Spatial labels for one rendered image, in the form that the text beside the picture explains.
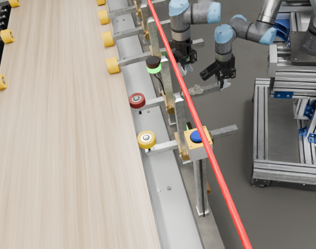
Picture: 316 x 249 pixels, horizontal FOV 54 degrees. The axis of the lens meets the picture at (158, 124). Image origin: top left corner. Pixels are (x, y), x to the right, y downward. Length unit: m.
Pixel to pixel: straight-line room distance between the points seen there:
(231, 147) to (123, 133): 1.19
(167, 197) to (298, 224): 0.97
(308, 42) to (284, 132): 0.90
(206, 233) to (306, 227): 0.97
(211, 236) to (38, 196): 0.71
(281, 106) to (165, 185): 1.21
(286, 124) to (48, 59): 1.60
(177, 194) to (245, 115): 1.28
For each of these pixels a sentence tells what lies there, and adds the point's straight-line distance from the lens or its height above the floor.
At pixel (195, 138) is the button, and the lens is 0.92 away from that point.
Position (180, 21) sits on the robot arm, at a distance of 1.25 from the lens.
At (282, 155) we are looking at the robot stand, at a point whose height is 0.21.
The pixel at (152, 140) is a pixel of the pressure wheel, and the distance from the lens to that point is 1.35.
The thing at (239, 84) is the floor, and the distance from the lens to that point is 2.87.
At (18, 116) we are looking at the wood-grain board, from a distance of 1.71.
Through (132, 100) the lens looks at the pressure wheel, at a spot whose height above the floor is 0.90.
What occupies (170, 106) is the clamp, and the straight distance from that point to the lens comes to 1.51.
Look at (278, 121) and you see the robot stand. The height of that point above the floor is 0.21.
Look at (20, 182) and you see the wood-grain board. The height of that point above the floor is 0.90.
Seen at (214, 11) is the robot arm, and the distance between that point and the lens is 1.24.
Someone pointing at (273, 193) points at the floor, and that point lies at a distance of 2.25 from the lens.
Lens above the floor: 1.97
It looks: 49 degrees down
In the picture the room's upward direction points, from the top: 12 degrees counter-clockwise
